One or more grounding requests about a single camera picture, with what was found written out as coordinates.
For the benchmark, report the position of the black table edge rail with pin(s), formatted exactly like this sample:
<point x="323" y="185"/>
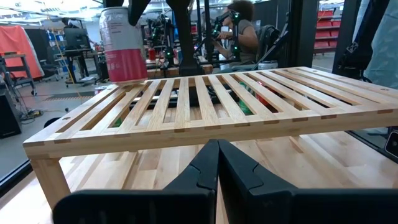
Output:
<point x="14" y="179"/>

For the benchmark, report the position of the grey metal cart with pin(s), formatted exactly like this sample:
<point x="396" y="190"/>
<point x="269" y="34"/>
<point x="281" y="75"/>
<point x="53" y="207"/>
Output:
<point x="23" y="81"/>

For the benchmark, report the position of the black desk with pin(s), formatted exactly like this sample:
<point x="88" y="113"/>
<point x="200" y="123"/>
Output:
<point x="77" y="53"/>

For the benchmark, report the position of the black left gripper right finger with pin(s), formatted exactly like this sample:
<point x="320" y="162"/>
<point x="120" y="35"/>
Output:
<point x="264" y="202"/>

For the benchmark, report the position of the black box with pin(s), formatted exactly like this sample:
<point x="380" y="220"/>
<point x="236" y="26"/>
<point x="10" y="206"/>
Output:
<point x="8" y="115"/>

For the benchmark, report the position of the orange cloth cover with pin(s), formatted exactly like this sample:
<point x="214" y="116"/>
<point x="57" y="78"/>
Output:
<point x="18" y="46"/>

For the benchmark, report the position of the background robot rig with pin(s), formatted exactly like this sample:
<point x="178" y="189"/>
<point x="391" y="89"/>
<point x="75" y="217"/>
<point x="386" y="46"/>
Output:
<point x="161" y="37"/>
<point x="235" y="31"/>

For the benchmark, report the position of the silver and pink soda can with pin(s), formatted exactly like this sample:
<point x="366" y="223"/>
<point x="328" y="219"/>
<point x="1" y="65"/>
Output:
<point x="124" y="46"/>

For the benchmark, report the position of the black monitor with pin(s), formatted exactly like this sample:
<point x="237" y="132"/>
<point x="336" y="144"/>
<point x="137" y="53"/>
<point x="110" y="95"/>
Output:
<point x="76" y="38"/>

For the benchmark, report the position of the wooden slatted shelf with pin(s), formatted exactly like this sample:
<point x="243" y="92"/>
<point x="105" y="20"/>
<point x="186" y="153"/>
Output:
<point x="199" y="130"/>

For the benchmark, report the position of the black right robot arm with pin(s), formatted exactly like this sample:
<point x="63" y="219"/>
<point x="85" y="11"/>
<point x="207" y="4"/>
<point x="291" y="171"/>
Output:
<point x="186" y="37"/>

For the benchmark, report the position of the red bin shelving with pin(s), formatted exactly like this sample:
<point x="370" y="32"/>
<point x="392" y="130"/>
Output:
<point x="328" y="28"/>

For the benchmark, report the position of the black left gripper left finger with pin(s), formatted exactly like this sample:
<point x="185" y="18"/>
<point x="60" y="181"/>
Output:
<point x="186" y="199"/>

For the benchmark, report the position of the blue-grey cloth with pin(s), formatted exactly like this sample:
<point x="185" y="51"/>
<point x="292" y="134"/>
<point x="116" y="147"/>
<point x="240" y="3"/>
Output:
<point x="384" y="46"/>

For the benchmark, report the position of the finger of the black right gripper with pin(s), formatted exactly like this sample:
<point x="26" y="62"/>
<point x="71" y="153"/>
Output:
<point x="113" y="3"/>
<point x="137" y="11"/>

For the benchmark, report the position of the person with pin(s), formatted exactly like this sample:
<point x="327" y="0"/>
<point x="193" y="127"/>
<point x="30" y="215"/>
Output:
<point x="245" y="40"/>
<point x="66" y="23"/>

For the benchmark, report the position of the black frame post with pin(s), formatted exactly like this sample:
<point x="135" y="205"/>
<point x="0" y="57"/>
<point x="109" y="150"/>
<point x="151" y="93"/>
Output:
<point x="303" y="32"/>
<point x="346" y="34"/>

